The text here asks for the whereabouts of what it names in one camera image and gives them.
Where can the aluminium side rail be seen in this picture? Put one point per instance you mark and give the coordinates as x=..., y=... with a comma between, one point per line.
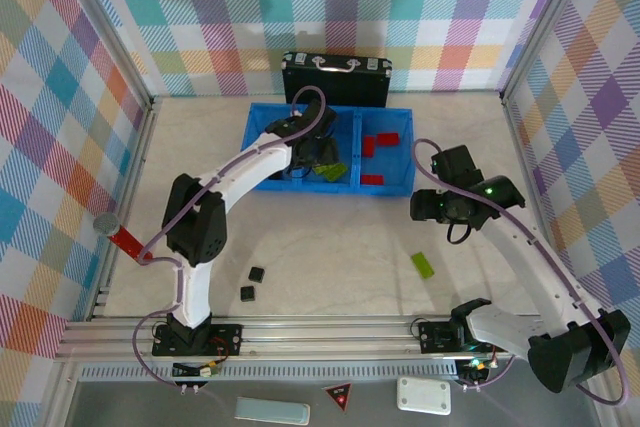
x=141, y=132

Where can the blue three-compartment plastic bin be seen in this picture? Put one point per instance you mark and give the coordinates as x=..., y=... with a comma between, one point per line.
x=390, y=167

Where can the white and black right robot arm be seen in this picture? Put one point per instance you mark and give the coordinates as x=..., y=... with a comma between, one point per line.
x=530, y=267

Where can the light blue-gray flat bar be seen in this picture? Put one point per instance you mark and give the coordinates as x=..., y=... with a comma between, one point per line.
x=272, y=410

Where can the aluminium frame post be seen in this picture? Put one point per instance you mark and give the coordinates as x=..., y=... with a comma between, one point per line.
x=107, y=22
x=545, y=22

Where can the red triangular button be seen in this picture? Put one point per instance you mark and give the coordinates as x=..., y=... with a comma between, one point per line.
x=337, y=394

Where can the small black lego brick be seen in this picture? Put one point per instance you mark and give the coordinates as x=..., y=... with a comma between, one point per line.
x=247, y=293
x=256, y=274

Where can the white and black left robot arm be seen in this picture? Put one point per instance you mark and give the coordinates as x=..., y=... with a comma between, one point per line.
x=245, y=167

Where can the dark lime green lego brick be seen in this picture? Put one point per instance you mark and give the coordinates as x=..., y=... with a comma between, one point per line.
x=337, y=173

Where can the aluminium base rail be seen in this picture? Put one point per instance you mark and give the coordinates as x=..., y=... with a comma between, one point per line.
x=325, y=337

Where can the white rectangular box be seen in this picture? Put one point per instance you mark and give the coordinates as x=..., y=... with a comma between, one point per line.
x=424, y=395

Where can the red lego brick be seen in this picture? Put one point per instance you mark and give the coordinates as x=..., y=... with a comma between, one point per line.
x=388, y=139
x=370, y=145
x=372, y=179

